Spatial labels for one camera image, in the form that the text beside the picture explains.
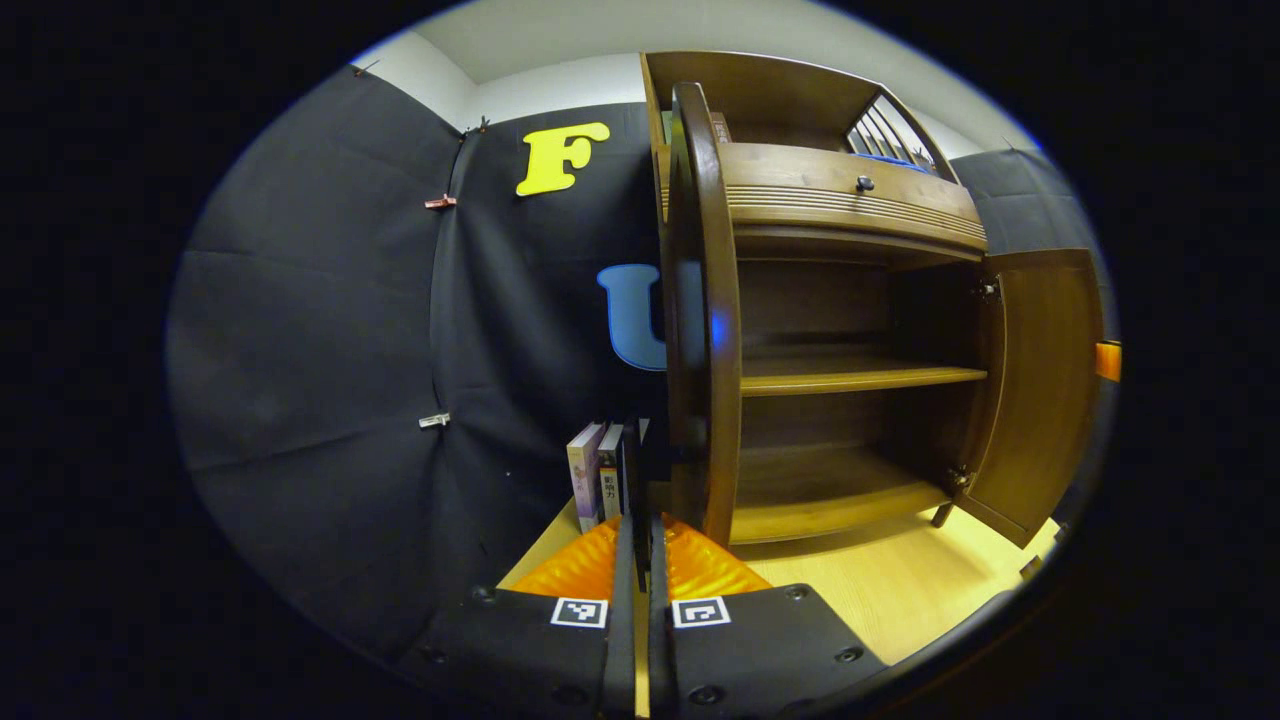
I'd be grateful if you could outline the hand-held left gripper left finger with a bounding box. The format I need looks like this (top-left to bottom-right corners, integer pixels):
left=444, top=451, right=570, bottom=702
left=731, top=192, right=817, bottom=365
left=397, top=513, right=638, bottom=720

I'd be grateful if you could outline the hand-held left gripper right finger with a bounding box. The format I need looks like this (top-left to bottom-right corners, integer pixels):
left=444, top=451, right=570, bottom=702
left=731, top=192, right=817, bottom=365
left=648, top=513, right=891, bottom=720

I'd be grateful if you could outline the wooden cabinet door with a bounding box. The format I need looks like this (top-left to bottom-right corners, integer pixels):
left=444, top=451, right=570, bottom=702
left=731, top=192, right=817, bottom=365
left=948, top=248, right=1107, bottom=550
left=636, top=82, right=743, bottom=591

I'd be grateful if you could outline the wooden double-door shoe cabinet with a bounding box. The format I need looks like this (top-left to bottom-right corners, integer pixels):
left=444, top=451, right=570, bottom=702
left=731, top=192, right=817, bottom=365
left=640, top=50, right=1107, bottom=550

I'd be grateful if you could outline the wooden cabinet drawer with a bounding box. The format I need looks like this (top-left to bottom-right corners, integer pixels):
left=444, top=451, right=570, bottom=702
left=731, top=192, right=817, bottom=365
left=660, top=140, right=989, bottom=269

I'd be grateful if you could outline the grey spine book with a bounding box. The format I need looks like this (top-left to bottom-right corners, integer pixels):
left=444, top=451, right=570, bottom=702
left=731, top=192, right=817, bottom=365
left=597, top=424, right=627, bottom=523

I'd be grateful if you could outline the pale pink book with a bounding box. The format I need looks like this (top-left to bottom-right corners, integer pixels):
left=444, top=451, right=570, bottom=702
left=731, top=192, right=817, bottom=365
left=566, top=421, right=608, bottom=534

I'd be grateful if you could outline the dark book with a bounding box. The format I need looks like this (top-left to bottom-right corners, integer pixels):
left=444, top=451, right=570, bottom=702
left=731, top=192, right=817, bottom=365
left=618, top=420, right=651, bottom=517

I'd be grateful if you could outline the wooden inner shelf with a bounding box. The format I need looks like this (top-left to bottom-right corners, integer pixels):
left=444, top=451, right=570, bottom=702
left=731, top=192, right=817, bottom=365
left=740, top=345, right=989, bottom=399

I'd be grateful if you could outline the black backdrop cloth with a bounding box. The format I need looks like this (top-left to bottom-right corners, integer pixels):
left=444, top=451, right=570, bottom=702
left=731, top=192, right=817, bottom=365
left=165, top=65, right=1101, bottom=661

